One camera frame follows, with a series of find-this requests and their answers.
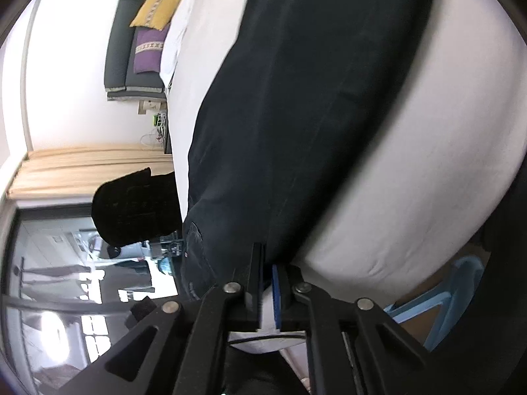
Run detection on blue plastic stool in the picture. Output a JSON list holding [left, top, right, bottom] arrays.
[[383, 255, 484, 352]]

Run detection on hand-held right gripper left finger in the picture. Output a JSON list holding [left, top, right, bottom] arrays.
[[58, 243, 265, 395]]

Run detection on black pants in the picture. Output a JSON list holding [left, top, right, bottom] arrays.
[[178, 0, 443, 303]]

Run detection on black chair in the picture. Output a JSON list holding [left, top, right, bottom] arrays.
[[91, 167, 184, 260]]

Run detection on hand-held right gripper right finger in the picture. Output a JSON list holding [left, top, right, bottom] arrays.
[[271, 264, 451, 395]]

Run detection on yellow pillow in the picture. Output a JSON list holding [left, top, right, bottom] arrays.
[[129, 0, 184, 31]]

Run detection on beige curtain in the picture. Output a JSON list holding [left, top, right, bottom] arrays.
[[7, 145, 176, 202]]

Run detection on purple pillow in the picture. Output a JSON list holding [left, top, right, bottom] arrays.
[[132, 25, 171, 75]]

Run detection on white pillow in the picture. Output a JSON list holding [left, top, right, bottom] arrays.
[[158, 0, 196, 87]]

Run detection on dark grey headboard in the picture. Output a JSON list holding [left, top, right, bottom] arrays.
[[103, 0, 186, 101]]

